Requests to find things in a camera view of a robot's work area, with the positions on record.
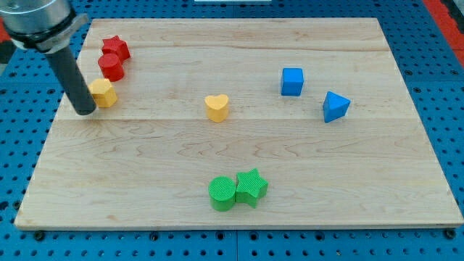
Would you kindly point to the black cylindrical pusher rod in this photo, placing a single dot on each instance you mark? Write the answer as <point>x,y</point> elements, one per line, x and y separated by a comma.
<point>66,70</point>

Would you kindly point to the yellow hexagon block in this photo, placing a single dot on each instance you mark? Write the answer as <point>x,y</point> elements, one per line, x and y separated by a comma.
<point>103,92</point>

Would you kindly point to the red cylinder block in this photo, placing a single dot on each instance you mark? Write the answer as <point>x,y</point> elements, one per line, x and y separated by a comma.
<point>111,67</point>

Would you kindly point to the red star block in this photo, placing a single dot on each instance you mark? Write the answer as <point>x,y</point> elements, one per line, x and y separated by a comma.
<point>115,45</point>

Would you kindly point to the yellow heart block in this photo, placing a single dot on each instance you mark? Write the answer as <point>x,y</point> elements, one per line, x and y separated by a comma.
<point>217,107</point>

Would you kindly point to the light wooden board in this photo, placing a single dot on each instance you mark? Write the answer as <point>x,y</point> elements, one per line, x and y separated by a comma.
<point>146,162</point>

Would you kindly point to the green cylinder block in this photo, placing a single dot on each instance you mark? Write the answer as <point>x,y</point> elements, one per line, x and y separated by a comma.
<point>222,192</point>

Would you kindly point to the green star block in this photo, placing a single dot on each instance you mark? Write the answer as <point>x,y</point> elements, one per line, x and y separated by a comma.
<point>251,187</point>

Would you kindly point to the blue cube block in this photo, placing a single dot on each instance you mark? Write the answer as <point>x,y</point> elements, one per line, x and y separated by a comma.
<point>292,81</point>

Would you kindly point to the blue triangle block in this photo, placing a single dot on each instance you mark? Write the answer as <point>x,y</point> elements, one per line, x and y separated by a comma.
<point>334,106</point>

